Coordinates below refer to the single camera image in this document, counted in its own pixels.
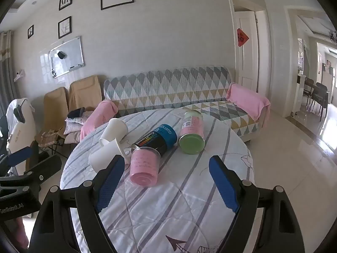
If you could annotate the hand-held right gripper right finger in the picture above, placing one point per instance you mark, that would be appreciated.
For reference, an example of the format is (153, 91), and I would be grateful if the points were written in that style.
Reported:
(223, 184)

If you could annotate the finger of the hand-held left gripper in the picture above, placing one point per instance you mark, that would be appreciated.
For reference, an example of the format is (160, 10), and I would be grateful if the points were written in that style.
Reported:
(44, 167)
(21, 155)

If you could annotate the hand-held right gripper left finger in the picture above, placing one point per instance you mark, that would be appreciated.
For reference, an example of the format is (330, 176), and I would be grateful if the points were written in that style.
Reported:
(109, 184)

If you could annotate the pink plastic cup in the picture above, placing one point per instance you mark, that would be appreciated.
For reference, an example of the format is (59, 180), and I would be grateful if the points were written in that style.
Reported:
(146, 167)

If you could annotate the white cup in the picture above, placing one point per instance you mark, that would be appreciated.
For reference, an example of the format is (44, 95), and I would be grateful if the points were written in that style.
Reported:
(115, 130)

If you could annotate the pink cup with green base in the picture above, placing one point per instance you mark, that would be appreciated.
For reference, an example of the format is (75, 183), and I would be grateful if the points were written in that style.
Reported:
(192, 131)

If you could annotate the white folding chair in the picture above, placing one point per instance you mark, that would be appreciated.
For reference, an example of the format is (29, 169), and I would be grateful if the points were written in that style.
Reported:
(22, 134)

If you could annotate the white mug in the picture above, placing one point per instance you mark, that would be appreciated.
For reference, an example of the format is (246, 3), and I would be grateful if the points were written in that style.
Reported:
(104, 156)

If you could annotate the beige lace cloth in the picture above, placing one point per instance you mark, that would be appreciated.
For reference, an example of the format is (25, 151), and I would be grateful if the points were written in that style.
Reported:
(48, 138)

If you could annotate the striped quilted blanket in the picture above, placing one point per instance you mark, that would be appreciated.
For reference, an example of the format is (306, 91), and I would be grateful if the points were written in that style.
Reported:
(184, 189)

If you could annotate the floral pillow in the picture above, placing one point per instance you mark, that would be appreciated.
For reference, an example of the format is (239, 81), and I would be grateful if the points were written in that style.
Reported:
(76, 125)

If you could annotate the tan covered chair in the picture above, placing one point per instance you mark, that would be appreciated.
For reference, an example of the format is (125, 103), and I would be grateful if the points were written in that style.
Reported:
(84, 92)
(55, 105)

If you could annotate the dark cloth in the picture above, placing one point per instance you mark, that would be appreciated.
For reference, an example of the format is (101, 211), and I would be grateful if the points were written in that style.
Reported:
(75, 112)

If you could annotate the pink towel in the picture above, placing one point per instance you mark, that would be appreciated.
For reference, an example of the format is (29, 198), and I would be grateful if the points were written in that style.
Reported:
(100, 116)
(250, 100)

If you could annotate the blue and black canister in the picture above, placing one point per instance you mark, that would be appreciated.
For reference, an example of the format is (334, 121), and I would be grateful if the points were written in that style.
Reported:
(160, 137)

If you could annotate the grey curtain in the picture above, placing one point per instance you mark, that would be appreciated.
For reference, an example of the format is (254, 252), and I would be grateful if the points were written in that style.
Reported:
(6, 63)

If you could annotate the black whiteboard eraser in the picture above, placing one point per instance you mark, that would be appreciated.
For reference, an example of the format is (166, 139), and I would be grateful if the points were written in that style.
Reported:
(62, 55)

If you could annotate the whiteboard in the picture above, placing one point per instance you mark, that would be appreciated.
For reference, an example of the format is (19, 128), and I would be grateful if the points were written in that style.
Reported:
(71, 55)

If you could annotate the sofa with diamond-pattern cover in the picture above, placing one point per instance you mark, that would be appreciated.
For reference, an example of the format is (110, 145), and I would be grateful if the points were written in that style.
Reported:
(168, 84)

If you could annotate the white cabinet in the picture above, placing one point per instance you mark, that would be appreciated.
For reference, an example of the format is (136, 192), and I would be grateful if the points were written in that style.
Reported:
(298, 95)

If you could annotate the white door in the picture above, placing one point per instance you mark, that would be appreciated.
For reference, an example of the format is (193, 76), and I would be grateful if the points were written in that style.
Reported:
(247, 66)

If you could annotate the dark dining chair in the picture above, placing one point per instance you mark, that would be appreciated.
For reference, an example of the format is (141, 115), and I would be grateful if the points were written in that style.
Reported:
(320, 97)

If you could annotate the red door decoration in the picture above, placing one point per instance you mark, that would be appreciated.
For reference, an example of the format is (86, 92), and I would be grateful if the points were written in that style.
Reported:
(242, 37)

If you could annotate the chandelier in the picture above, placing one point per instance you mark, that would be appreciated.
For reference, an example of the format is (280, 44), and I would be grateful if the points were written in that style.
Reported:
(333, 36)

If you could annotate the small black picture frame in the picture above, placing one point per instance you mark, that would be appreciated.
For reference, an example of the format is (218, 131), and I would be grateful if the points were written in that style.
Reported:
(30, 31)

